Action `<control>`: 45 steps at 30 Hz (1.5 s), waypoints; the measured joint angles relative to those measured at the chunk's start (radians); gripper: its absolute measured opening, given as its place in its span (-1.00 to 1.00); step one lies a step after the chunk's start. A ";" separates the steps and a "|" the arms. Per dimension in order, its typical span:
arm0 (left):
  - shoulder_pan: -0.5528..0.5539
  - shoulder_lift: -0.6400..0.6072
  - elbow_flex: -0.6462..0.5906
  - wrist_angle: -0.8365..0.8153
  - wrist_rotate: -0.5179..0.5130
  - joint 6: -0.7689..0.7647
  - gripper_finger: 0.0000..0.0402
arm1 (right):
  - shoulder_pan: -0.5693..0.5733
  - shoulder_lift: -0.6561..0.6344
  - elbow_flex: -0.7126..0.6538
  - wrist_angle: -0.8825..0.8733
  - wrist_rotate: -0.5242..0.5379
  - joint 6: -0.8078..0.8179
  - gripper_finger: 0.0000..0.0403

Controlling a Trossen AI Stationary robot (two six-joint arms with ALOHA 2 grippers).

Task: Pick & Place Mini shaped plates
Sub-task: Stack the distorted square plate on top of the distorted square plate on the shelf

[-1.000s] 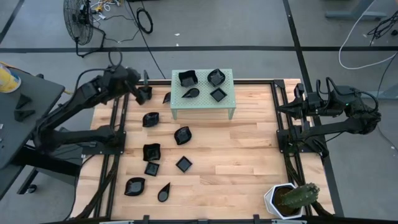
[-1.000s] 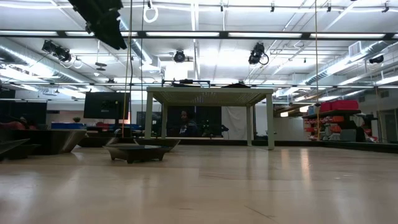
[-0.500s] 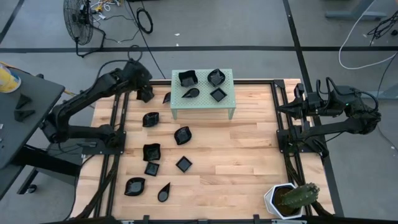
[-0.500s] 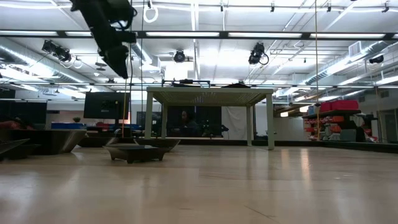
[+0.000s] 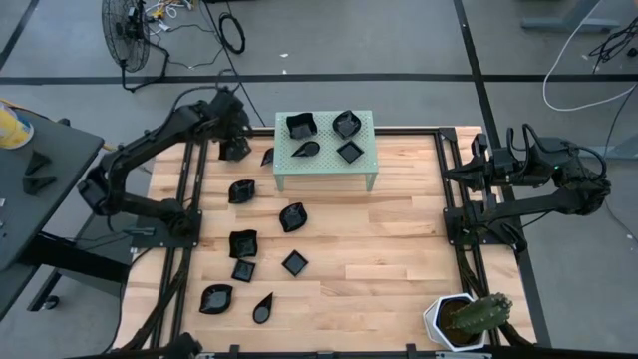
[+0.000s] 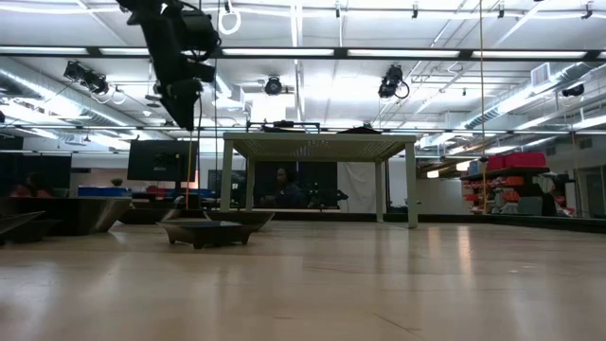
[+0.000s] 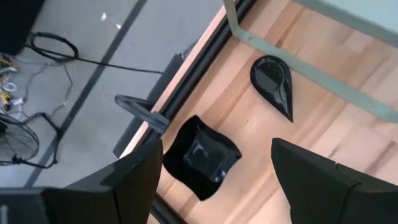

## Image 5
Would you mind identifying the black leaf-shaped plate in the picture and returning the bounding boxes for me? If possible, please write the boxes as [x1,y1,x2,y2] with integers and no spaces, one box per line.
[278,201,309,234]
[331,109,363,141]
[226,179,257,205]
[198,283,234,316]

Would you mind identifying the cactus in white pot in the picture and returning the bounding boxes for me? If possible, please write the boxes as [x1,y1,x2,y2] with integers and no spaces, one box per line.
[422,292,488,353]

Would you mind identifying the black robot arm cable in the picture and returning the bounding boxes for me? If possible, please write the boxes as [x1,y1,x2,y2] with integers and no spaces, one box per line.
[504,123,610,200]

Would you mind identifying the black small square plate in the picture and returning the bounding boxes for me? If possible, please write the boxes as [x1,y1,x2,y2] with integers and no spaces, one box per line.
[230,258,257,284]
[336,139,366,166]
[280,248,310,278]

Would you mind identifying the grey desk base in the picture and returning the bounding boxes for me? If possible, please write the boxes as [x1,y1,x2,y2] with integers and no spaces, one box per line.
[595,133,638,162]
[520,0,622,34]

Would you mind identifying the coiled black cable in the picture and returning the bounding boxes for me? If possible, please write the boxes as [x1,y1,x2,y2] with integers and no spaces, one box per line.
[217,11,247,56]

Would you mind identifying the black cable bundle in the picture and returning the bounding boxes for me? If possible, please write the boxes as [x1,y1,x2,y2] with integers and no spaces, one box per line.
[587,17,638,76]

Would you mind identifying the black floor fan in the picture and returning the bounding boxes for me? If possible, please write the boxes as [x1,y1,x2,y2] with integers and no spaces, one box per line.
[101,0,171,94]

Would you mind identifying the black triangular bracket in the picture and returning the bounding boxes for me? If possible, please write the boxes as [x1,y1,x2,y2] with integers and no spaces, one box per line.
[21,175,58,196]
[24,149,53,177]

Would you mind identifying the dark grey side table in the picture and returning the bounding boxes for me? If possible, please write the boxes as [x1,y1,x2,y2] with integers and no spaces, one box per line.
[0,107,134,320]

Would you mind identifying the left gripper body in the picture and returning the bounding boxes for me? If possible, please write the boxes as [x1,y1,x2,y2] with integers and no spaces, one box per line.
[213,89,253,144]

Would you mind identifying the green cactus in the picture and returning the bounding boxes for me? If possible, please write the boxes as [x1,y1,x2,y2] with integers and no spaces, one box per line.
[448,291,514,336]

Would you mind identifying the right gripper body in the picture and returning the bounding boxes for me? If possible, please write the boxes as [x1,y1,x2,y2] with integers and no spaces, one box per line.
[471,133,522,203]

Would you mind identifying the tangled white yellow cables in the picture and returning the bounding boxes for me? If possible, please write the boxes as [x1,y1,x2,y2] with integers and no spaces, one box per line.
[147,0,194,32]

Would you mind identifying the yellow cable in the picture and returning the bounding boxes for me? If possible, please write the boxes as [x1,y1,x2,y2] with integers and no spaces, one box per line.
[0,97,120,152]

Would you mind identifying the white cable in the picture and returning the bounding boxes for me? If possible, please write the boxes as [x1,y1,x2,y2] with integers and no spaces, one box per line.
[541,0,638,113]

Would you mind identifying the long black cable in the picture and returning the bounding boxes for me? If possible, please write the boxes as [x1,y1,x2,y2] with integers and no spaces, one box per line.
[201,0,266,128]

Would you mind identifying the black wavy square plate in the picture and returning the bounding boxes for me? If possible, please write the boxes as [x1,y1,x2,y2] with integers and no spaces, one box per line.
[228,228,259,260]
[285,113,319,142]
[217,138,252,163]

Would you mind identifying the mint green perforated shelf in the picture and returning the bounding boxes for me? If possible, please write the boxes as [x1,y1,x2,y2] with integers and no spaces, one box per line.
[272,110,380,193]

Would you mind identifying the white yellow wipes canister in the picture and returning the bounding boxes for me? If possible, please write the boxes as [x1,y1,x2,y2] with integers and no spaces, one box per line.
[0,103,35,151]

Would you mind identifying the black aluminium rig frame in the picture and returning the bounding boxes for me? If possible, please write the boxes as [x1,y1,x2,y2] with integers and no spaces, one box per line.
[113,127,553,359]

